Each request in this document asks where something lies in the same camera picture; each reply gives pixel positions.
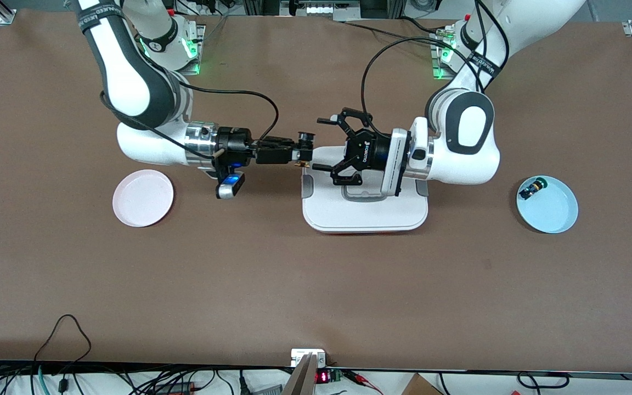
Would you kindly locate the light blue round plate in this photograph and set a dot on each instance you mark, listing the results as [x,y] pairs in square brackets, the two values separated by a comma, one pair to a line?
[552,211]

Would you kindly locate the white metal bracket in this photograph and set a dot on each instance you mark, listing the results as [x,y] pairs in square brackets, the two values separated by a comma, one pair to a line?
[299,356]

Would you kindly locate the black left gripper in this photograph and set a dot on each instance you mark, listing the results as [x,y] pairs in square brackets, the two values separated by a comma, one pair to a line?
[370,148]

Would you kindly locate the black table edge strip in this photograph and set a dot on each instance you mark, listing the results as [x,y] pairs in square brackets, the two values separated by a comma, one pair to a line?
[458,372]

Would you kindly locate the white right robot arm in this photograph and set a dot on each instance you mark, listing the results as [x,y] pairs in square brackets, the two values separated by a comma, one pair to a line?
[140,82]

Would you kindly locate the orange push button switch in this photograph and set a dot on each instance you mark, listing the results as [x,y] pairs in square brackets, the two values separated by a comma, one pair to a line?
[308,137]

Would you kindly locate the green push button switch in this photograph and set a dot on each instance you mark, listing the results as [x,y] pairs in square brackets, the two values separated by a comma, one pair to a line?
[530,191]

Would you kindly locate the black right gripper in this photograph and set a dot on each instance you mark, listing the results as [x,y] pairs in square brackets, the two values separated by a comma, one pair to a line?
[235,144]

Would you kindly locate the pink round plate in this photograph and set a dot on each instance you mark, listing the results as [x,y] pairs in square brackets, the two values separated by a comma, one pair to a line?
[143,198]

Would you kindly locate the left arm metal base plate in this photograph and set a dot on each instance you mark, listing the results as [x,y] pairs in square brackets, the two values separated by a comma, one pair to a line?
[435,60]

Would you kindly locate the metal frame structure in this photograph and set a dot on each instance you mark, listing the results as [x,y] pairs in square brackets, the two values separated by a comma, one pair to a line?
[321,9]

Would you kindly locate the brown cardboard piece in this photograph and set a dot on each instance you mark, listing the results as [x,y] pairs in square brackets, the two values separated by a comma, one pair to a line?
[420,387]

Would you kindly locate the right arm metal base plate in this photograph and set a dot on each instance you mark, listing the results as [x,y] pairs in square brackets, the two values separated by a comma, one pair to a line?
[201,55]

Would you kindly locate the red clip lead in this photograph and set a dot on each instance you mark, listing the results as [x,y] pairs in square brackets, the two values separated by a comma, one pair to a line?
[362,378]

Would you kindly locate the white lidded storage box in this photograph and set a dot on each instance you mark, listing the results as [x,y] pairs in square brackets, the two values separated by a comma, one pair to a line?
[365,216]

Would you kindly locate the grey slanted bar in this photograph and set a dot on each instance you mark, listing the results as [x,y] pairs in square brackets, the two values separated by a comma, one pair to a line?
[300,381]

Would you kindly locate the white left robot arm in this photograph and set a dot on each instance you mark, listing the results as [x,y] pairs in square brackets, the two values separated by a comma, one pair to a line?
[469,164]

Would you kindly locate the red LED display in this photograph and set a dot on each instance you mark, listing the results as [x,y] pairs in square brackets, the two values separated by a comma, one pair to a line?
[322,377]

